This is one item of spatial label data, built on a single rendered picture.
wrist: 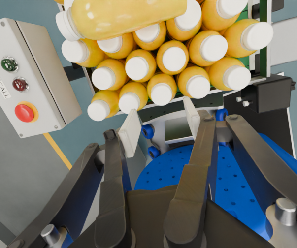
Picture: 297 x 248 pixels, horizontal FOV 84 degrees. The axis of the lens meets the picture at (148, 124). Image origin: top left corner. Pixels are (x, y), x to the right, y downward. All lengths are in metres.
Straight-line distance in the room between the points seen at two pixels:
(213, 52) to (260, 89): 0.17
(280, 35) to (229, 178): 0.41
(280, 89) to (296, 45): 0.20
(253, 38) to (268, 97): 0.17
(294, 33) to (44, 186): 2.41
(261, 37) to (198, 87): 0.12
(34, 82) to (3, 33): 0.08
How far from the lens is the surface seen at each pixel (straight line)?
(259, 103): 0.45
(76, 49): 0.34
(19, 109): 0.39
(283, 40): 0.61
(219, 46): 0.32
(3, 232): 3.32
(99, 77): 0.33
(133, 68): 0.31
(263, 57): 0.47
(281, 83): 0.46
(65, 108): 0.40
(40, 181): 2.39
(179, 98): 0.42
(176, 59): 0.31
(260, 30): 0.34
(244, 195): 0.36
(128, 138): 0.16
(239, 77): 0.33
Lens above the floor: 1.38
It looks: 66 degrees down
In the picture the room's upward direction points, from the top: 168 degrees counter-clockwise
